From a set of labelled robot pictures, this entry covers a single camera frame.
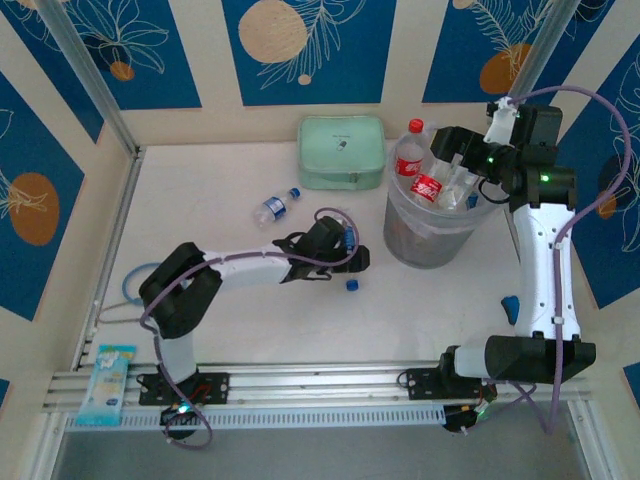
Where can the aluminium side rail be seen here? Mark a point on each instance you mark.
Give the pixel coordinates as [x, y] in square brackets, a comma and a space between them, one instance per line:
[125, 200]

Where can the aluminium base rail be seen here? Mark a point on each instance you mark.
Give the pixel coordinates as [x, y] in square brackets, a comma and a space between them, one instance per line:
[325, 382]

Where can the blue plastic object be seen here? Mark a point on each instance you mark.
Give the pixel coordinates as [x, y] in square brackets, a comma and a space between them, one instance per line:
[511, 306]

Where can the small blue label water bottle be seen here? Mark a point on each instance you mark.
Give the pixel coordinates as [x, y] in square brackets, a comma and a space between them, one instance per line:
[350, 240]
[274, 206]

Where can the light blue tissue pack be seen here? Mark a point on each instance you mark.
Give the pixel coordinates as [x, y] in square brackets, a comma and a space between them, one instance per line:
[106, 385]

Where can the aluminium frame post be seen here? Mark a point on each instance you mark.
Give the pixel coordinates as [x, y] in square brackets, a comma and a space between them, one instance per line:
[545, 45]
[85, 75]

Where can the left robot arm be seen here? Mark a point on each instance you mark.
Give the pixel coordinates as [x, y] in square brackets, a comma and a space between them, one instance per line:
[250, 270]

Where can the grey mesh waste bin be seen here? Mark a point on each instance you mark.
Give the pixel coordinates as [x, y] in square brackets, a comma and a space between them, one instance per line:
[425, 245]

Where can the loose blue bottle cap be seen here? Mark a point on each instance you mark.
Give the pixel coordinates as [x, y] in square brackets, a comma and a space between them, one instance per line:
[353, 285]

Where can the blue tube stethoscope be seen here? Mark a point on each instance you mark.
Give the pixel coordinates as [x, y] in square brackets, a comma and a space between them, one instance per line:
[124, 287]

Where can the red label cola bottle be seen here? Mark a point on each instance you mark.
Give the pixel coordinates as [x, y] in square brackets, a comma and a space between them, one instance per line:
[410, 162]
[426, 189]

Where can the mint green zipper pouch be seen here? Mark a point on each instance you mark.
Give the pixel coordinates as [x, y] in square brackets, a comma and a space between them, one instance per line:
[340, 150]

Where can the clear plastic bottle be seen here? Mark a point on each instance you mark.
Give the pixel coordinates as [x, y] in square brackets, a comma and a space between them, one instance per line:
[450, 197]

